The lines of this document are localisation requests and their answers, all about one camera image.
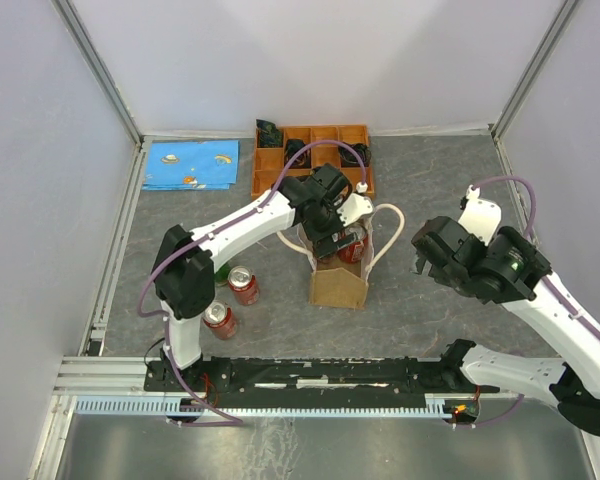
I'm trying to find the rolled dark sock right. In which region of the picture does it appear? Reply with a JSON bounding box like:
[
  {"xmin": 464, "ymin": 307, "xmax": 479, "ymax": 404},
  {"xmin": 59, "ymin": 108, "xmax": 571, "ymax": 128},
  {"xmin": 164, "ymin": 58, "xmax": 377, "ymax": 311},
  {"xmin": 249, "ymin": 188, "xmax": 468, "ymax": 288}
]
[{"xmin": 338, "ymin": 143, "xmax": 371, "ymax": 168}]

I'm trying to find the red cola can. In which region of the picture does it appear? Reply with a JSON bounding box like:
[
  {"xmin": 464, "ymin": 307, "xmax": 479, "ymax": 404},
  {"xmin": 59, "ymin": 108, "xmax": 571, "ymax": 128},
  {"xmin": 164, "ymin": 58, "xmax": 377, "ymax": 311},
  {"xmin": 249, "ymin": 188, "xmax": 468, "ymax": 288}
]
[
  {"xmin": 228, "ymin": 266, "xmax": 260, "ymax": 306},
  {"xmin": 351, "ymin": 223, "xmax": 368, "ymax": 263},
  {"xmin": 202, "ymin": 300, "xmax": 237, "ymax": 340},
  {"xmin": 337, "ymin": 237, "xmax": 367, "ymax": 264}
]

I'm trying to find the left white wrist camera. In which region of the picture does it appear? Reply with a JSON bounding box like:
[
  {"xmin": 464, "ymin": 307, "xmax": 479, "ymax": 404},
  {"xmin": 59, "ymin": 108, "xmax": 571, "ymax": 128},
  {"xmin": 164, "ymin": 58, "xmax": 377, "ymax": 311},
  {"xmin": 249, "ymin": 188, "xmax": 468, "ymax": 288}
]
[{"xmin": 336, "ymin": 182, "xmax": 374, "ymax": 227}]

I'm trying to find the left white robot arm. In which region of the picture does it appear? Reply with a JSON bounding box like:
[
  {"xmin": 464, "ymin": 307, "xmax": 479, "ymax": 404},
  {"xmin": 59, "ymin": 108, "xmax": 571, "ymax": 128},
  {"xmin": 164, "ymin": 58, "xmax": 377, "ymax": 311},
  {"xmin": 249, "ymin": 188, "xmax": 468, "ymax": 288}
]
[{"xmin": 150, "ymin": 165, "xmax": 373, "ymax": 390}]

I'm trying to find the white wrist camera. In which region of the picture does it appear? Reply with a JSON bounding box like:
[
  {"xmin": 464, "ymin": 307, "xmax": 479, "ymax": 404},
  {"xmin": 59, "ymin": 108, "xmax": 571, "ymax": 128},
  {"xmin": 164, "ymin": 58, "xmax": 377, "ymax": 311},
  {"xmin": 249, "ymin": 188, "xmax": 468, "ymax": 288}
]
[
  {"xmin": 336, "ymin": 182, "xmax": 374, "ymax": 227},
  {"xmin": 458, "ymin": 185, "xmax": 502, "ymax": 245}
]

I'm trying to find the green glass bottle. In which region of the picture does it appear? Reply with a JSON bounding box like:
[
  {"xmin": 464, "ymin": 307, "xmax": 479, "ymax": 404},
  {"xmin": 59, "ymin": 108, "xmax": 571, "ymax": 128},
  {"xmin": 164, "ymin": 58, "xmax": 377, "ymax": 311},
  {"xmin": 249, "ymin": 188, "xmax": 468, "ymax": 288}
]
[{"xmin": 214, "ymin": 263, "xmax": 231, "ymax": 286}]

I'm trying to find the blue patterned cloth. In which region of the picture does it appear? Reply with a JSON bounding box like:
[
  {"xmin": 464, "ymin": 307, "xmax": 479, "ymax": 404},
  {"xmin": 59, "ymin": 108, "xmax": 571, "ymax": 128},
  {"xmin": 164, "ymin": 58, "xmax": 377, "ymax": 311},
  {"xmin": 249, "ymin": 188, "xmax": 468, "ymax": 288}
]
[{"xmin": 143, "ymin": 140, "xmax": 239, "ymax": 191}]

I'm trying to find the canvas tote bag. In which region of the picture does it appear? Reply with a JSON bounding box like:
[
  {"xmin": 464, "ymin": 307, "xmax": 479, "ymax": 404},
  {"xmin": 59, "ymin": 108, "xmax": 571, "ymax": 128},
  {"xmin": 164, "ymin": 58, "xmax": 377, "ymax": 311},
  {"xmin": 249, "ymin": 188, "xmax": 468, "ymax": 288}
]
[{"xmin": 277, "ymin": 203, "xmax": 406, "ymax": 309}]

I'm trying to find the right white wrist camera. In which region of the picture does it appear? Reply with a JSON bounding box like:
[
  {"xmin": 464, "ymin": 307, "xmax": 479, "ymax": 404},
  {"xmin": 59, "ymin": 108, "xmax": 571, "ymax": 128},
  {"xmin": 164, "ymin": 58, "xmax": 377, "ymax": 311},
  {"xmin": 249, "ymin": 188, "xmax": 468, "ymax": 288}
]
[{"xmin": 458, "ymin": 185, "xmax": 502, "ymax": 245}]

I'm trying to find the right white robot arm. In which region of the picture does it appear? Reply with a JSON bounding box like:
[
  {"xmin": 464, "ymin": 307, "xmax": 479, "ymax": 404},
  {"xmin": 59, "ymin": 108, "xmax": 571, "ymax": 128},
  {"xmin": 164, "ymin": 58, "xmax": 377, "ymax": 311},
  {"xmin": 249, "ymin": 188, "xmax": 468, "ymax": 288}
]
[{"xmin": 411, "ymin": 216, "xmax": 600, "ymax": 437}]

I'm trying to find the orange wooden compartment tray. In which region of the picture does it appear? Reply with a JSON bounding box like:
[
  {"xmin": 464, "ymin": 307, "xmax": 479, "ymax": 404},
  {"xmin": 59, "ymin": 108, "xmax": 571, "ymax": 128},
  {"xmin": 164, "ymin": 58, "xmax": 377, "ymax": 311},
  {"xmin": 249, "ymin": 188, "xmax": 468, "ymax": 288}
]
[{"xmin": 251, "ymin": 124, "xmax": 376, "ymax": 200}]

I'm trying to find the rolled dark sock top-left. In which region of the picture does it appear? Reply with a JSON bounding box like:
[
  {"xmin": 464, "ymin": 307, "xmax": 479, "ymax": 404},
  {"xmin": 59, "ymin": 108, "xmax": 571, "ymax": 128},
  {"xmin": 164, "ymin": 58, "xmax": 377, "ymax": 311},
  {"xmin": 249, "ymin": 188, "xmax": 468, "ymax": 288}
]
[{"xmin": 256, "ymin": 119, "xmax": 284, "ymax": 148}]

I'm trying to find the light blue cable duct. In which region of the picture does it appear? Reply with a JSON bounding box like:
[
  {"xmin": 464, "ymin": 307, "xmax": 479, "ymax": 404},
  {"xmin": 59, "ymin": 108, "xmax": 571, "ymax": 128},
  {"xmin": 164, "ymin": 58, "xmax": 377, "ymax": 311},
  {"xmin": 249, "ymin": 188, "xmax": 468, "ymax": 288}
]
[{"xmin": 74, "ymin": 392, "xmax": 454, "ymax": 419}]

